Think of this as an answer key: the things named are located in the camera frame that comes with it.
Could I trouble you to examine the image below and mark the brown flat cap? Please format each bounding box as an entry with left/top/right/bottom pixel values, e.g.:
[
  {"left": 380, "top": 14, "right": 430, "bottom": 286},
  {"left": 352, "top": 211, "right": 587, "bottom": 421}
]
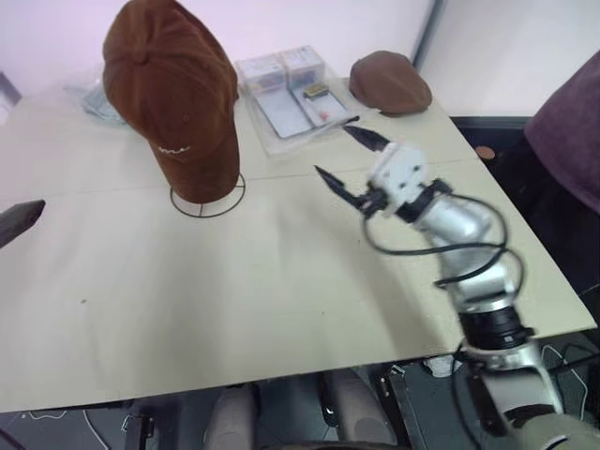
[{"left": 349, "top": 50, "right": 433, "bottom": 117}]

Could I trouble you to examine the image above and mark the crumpled clear plastic bag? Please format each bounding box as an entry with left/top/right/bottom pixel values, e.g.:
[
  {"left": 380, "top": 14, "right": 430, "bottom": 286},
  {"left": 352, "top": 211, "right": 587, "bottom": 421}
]
[{"left": 63, "top": 65, "right": 128, "bottom": 128}]

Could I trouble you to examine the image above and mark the black pen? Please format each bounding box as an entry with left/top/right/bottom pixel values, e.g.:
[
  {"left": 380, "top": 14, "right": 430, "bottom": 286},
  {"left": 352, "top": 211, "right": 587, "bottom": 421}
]
[{"left": 322, "top": 115, "right": 361, "bottom": 130}]

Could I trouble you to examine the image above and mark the brown corduroy baseball cap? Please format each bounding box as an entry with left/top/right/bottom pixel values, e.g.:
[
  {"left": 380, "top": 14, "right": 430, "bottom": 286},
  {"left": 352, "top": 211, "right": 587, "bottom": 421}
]
[{"left": 101, "top": 0, "right": 241, "bottom": 203}]

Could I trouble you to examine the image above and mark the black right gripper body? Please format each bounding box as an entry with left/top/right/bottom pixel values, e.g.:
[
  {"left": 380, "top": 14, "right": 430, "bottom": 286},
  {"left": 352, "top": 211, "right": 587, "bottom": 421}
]
[{"left": 353, "top": 184, "right": 393, "bottom": 220}]

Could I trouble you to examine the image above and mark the dark partition post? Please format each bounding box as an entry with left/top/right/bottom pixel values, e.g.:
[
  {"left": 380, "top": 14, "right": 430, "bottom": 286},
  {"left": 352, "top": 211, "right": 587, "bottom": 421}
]
[{"left": 411, "top": 0, "right": 447, "bottom": 63}]

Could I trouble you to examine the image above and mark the white card sleeve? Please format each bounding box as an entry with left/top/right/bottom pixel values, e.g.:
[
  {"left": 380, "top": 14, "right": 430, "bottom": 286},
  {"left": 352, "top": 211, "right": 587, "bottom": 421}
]
[
  {"left": 257, "top": 88, "right": 315, "bottom": 140},
  {"left": 292, "top": 83, "right": 349, "bottom": 128}
]

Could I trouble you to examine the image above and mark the person in purple top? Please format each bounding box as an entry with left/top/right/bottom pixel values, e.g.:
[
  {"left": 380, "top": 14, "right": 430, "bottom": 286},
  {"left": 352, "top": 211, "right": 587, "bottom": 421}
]
[{"left": 523, "top": 55, "right": 600, "bottom": 215}]

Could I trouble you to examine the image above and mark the clear plastic tray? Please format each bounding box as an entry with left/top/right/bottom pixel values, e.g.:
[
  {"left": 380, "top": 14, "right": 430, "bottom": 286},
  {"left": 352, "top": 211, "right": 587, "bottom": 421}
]
[{"left": 233, "top": 56, "right": 363, "bottom": 158}]

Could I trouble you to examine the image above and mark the black metal table leg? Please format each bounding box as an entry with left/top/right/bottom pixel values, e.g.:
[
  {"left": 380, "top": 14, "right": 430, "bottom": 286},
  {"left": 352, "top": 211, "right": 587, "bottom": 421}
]
[
  {"left": 378, "top": 364, "right": 426, "bottom": 450},
  {"left": 122, "top": 412, "right": 157, "bottom": 450}
]

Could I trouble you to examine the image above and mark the rounded beige shape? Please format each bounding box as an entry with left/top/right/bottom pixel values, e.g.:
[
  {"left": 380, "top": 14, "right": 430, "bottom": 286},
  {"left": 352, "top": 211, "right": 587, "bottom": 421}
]
[
  {"left": 322, "top": 368, "right": 398, "bottom": 446},
  {"left": 204, "top": 383, "right": 262, "bottom": 450}
]

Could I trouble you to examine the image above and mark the clear card box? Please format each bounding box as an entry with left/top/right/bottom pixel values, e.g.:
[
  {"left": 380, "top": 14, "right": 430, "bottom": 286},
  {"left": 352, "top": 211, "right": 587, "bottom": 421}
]
[
  {"left": 241, "top": 54, "right": 288, "bottom": 91},
  {"left": 279, "top": 45, "right": 325, "bottom": 88}
]

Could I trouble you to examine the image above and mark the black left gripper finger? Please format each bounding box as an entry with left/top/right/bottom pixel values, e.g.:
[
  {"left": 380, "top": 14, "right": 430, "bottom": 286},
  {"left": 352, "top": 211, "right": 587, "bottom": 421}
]
[{"left": 0, "top": 199, "right": 47, "bottom": 248}]

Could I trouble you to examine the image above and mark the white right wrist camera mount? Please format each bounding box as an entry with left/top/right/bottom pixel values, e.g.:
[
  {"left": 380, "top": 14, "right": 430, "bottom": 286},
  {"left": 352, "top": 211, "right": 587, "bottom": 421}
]
[{"left": 367, "top": 142, "right": 430, "bottom": 220}]

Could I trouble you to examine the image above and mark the black wire hat stand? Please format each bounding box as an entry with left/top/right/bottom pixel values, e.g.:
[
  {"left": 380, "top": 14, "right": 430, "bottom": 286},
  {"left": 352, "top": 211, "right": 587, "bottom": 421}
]
[{"left": 169, "top": 172, "right": 248, "bottom": 218}]

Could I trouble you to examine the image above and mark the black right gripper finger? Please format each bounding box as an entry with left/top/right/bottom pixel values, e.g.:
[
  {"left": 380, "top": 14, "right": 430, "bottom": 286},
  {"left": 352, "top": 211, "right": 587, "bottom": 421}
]
[
  {"left": 314, "top": 164, "right": 366, "bottom": 208},
  {"left": 343, "top": 125, "right": 391, "bottom": 155}
]

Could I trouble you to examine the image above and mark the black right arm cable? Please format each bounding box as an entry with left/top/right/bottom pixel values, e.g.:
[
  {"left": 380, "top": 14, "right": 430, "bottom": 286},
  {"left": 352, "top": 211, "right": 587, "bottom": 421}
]
[{"left": 359, "top": 179, "right": 529, "bottom": 291}]

